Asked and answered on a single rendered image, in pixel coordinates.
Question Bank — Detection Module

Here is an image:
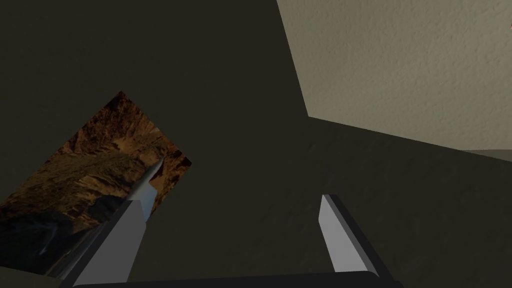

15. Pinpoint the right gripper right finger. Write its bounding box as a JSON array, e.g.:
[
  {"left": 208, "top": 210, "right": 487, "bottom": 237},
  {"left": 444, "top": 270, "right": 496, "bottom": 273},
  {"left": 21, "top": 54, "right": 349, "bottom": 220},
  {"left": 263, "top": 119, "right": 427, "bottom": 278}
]
[{"left": 318, "top": 194, "right": 395, "bottom": 279}]

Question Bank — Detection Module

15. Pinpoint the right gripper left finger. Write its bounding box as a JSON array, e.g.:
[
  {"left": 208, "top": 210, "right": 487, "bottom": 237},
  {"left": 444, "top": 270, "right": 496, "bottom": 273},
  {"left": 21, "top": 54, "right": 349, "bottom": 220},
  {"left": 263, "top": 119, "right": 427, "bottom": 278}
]
[{"left": 60, "top": 199, "right": 147, "bottom": 287}]

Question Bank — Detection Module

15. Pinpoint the brown canyon wall picture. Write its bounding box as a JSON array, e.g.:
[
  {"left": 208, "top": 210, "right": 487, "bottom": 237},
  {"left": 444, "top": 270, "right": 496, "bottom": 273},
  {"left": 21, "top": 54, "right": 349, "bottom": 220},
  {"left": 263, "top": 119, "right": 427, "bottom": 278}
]
[{"left": 0, "top": 90, "right": 193, "bottom": 280}]

